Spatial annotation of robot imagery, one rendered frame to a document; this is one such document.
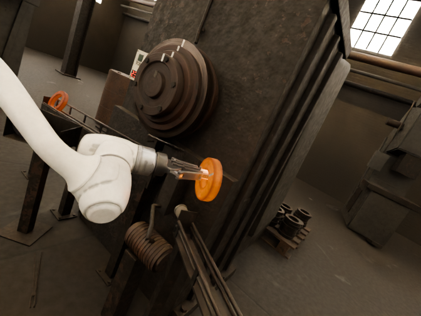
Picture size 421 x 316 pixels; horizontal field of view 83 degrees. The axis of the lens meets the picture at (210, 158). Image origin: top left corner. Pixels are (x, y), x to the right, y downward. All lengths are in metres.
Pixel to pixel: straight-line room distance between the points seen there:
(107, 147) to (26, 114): 0.19
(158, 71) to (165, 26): 0.47
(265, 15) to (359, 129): 5.96
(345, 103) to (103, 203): 6.81
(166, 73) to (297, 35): 0.57
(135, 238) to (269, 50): 1.00
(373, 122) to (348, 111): 0.62
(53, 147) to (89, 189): 0.11
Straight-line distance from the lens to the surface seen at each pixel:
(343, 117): 7.04
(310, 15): 1.16
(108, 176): 0.58
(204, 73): 1.09
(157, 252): 1.07
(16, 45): 3.97
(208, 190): 0.78
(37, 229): 1.87
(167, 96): 1.07
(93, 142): 0.72
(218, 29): 1.32
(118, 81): 4.05
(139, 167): 0.73
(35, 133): 0.60
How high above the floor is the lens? 1.19
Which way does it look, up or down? 14 degrees down
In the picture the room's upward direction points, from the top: 24 degrees clockwise
